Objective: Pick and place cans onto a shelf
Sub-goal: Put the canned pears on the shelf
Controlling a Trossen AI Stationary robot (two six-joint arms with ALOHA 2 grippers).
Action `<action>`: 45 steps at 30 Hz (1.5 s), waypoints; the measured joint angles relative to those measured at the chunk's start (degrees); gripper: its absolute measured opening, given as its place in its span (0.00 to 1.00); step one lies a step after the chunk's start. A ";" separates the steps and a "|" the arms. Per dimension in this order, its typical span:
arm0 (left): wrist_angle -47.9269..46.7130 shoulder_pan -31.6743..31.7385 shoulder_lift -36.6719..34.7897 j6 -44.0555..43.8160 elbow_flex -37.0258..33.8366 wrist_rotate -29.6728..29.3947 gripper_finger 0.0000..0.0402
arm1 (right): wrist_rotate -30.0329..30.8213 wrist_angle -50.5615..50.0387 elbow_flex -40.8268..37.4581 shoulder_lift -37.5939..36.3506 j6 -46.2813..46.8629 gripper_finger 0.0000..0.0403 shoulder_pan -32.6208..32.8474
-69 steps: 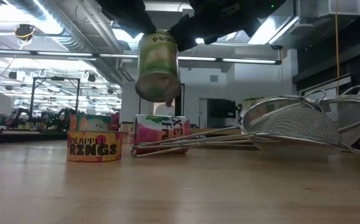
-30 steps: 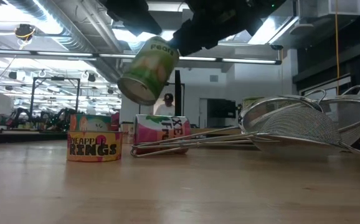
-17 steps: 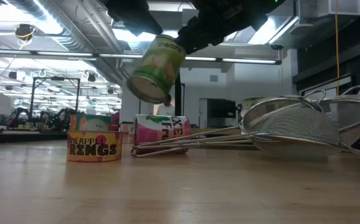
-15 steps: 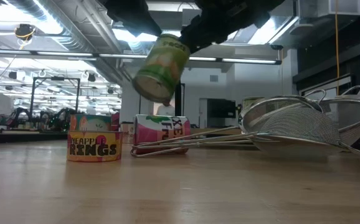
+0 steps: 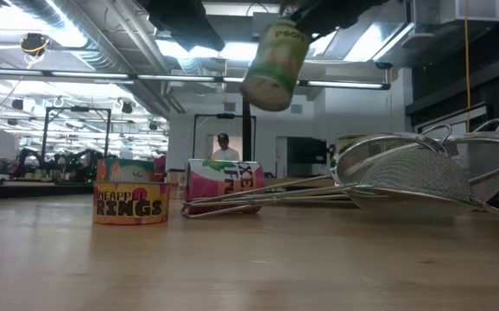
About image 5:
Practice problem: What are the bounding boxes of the black metal shelf frame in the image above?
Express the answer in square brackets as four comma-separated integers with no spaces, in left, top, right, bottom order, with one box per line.
[241,105,253,162]

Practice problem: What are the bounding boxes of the black round ceiling device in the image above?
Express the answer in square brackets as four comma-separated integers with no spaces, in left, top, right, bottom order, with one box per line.
[19,32,52,58]

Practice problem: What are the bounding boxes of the black station frame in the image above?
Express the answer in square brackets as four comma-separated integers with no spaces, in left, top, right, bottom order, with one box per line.
[192,112,258,162]
[41,105,113,172]

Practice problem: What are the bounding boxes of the cardboard box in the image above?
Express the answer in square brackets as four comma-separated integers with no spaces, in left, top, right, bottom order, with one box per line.
[166,170,186,200]

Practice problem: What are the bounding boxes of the black wall screen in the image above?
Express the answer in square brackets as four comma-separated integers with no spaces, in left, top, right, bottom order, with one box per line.
[287,136,329,166]

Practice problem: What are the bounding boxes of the pink white mixed fruit can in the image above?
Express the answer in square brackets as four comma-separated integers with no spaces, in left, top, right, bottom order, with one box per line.
[184,158,266,215]

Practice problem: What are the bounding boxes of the person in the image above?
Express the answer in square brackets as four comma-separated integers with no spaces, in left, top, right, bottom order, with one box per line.
[211,132,242,162]

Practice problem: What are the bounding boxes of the red rounded object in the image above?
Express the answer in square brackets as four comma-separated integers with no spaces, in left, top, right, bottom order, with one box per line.
[153,155,167,183]

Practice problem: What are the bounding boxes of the yellow hanging cable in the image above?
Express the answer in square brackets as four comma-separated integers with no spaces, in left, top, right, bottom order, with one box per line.
[464,0,471,133]

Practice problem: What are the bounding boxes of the short yellow pineapple rings can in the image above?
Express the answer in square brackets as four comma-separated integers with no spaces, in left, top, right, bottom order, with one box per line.
[92,181,171,226]

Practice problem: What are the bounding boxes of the tall tomato can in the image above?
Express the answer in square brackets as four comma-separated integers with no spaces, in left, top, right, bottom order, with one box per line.
[335,134,365,149]

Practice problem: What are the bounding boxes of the yellow pendant cord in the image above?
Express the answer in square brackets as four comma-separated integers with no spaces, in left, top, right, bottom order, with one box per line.
[214,58,230,105]

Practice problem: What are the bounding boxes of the medium metal mesh strainer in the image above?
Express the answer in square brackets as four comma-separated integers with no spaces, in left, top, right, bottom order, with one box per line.
[180,124,453,219]

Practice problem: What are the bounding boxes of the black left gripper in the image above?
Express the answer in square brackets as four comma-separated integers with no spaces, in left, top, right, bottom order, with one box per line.
[145,0,226,53]

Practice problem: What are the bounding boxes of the background black robot arms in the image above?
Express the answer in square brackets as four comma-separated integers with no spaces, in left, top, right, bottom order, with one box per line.
[16,146,104,183]

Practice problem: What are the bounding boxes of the tall green pears can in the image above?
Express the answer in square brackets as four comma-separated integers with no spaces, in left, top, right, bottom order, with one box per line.
[239,17,312,112]

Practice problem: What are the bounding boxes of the short sliced peaches can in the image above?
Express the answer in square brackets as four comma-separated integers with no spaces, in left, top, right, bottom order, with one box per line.
[97,158,155,184]

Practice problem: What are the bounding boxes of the small metal mesh strainer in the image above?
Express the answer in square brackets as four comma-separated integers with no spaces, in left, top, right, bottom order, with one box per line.
[193,149,499,225]

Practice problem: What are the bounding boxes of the white ceiling unit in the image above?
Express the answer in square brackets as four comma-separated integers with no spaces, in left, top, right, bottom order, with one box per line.
[438,0,499,25]

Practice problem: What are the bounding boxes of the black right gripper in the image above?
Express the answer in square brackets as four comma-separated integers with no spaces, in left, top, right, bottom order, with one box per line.
[300,0,391,39]

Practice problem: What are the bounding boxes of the wooden shelf board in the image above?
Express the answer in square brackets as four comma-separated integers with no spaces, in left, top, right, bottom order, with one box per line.
[262,176,336,188]

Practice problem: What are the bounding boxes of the long linear light bar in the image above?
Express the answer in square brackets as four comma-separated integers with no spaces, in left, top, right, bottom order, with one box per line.
[0,67,391,91]

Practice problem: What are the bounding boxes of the large metal mesh strainer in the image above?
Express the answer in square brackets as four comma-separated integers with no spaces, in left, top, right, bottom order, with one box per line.
[441,118,499,204]

